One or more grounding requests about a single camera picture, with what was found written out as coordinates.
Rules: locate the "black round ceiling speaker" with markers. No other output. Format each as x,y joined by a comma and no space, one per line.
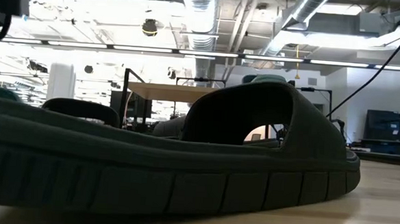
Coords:
150,27

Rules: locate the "wide round silver duct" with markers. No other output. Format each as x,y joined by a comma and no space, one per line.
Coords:
201,23

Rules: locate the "black aluminium table frame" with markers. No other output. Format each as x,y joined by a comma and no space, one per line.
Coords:
389,158

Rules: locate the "slim round silver duct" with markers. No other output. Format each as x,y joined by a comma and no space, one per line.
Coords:
305,7

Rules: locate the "white column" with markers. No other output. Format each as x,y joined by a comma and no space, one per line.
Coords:
61,84

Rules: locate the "black cabinet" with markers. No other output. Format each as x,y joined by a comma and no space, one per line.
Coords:
384,125

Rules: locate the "black background monitor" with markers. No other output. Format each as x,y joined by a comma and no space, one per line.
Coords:
135,107

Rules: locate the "long ceiling light strip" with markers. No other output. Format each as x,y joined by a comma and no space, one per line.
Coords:
206,53

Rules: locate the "wooden shelf with black legs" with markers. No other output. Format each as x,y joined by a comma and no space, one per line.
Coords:
170,92

